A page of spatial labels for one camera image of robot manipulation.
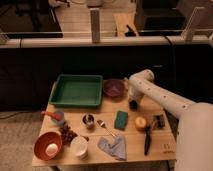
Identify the white cup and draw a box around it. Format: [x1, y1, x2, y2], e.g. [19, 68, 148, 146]
[70, 136, 88, 159]

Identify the black monitor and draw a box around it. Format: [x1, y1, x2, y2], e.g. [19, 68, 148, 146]
[0, 0, 63, 39]

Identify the blue cup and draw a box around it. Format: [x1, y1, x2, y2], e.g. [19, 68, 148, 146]
[51, 111, 65, 126]

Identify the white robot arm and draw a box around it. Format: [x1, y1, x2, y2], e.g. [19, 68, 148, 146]
[128, 69, 213, 171]

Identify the green plastic tray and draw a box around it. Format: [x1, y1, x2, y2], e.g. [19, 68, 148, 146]
[49, 74, 103, 108]

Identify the white slanted bracket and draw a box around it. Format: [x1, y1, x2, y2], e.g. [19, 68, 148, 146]
[181, 6, 206, 42]

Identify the black eraser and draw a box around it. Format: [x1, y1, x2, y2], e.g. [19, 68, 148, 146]
[129, 100, 138, 110]

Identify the orange apple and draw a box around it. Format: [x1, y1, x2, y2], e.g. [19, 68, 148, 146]
[135, 117, 147, 131]

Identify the blue cloth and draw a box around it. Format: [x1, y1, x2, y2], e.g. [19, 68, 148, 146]
[97, 134, 127, 161]

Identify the white egg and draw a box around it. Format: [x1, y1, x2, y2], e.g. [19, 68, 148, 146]
[45, 144, 58, 156]

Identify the bunch of dark grapes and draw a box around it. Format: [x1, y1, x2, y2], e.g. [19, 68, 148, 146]
[59, 123, 77, 145]

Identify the orange carrot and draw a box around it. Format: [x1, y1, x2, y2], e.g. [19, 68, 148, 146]
[41, 111, 62, 121]

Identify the purple bowl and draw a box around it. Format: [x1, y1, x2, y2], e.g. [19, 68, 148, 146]
[103, 79, 124, 97]

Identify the orange bowl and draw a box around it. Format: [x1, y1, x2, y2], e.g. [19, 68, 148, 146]
[34, 132, 62, 161]

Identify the metal fork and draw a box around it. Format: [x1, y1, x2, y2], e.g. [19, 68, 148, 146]
[97, 120, 116, 138]

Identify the white divider post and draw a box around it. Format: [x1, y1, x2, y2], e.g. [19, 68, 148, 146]
[90, 8, 100, 43]

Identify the black handled knife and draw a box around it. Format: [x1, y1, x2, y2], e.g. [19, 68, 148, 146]
[144, 126, 153, 156]

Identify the black box on desk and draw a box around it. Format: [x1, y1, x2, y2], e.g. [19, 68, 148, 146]
[134, 0, 185, 36]

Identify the small dark toy block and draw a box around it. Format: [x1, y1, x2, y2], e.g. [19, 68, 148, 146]
[153, 115, 165, 129]

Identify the black tool on desk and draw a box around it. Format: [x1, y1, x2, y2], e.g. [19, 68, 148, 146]
[125, 25, 136, 37]

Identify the small metal cup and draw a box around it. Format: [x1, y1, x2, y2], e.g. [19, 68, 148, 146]
[82, 114, 94, 129]

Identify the green sponge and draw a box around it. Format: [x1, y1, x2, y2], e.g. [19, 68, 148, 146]
[114, 111, 128, 130]

